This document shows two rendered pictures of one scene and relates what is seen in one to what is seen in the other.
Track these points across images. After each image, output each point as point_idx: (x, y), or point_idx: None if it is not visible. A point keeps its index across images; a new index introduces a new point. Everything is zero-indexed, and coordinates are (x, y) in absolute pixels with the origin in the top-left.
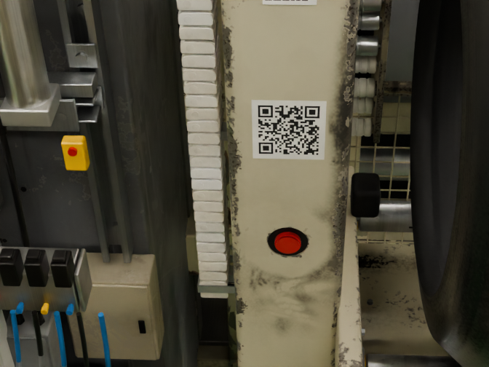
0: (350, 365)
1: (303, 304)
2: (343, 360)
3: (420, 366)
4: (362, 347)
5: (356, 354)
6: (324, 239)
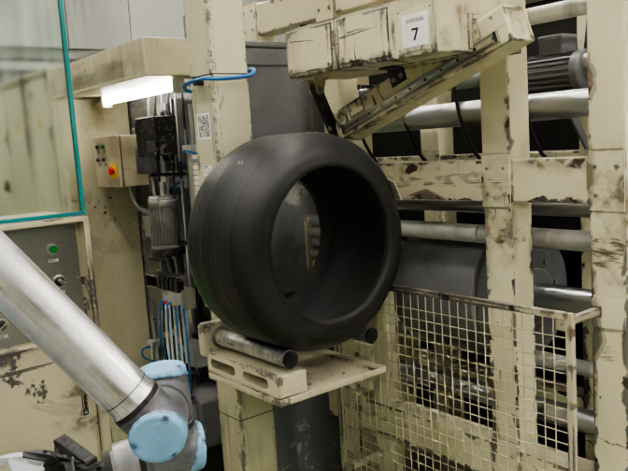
0: (207, 321)
1: None
2: (208, 321)
3: (231, 334)
4: (220, 321)
5: (214, 321)
6: None
